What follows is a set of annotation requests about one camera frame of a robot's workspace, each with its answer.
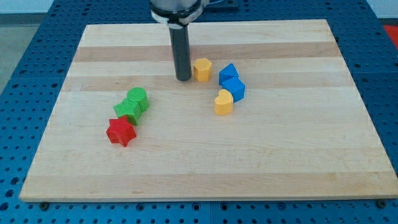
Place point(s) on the green circle block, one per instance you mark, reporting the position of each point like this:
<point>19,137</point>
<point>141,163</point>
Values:
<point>139,95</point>

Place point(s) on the yellow heart block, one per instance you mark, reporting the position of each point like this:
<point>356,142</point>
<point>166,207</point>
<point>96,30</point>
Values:
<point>223,103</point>

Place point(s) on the blue cube block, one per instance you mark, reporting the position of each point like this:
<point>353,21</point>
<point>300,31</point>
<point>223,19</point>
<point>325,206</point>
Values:
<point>236,87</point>

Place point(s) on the yellow hexagon block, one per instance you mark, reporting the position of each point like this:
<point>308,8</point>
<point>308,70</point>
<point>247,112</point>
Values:
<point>203,69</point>

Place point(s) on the blue triangle block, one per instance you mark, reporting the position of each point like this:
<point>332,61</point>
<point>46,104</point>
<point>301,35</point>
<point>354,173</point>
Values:
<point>228,72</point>

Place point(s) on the green star block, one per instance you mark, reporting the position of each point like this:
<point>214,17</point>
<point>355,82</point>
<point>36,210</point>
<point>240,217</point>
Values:
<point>130,109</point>

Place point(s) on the wooden board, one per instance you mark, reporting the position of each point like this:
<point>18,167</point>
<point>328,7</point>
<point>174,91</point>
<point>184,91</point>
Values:
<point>301,132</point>

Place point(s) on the red star block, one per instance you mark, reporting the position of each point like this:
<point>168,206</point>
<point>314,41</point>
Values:
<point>120,131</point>

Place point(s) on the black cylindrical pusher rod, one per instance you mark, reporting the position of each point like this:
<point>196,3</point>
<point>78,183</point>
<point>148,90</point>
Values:
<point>181,53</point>

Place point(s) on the blue perforated table plate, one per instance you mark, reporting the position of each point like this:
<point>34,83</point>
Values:
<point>29,96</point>

